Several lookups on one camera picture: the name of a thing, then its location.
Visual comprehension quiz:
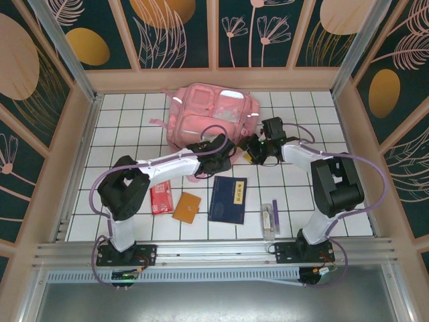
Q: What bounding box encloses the grey slotted cable duct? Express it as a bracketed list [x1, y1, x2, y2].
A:
[46, 268, 302, 286]

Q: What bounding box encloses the grey metal sheet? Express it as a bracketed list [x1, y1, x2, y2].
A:
[33, 280, 403, 322]

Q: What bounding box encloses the aluminium mounting rail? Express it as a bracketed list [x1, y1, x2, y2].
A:
[32, 237, 402, 269]

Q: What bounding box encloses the pink backpack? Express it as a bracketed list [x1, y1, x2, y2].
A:
[149, 83, 261, 184]

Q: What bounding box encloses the red tissue packet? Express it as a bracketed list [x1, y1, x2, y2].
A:
[149, 180, 174, 215]

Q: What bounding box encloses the navy blue notebook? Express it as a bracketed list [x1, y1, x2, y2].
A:
[207, 174, 249, 226]

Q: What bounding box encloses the small circuit board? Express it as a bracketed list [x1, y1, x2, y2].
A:
[111, 270, 141, 282]
[311, 266, 338, 278]

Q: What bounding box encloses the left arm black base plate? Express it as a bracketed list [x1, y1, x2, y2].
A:
[96, 244, 158, 268]

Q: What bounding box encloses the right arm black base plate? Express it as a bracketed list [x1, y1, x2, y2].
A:
[273, 241, 336, 265]

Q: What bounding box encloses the tan leather wallet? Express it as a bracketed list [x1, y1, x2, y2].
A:
[172, 191, 202, 225]

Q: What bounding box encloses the purple pen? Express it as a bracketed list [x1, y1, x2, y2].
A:
[271, 199, 282, 235]

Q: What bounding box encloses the clear plastic case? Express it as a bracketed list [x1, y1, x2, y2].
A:
[260, 203, 276, 241]

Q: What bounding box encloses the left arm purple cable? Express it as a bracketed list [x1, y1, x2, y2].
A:
[90, 125, 229, 290]

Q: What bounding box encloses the aluminium corner post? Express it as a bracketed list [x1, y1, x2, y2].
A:
[28, 0, 98, 101]
[330, 0, 395, 95]

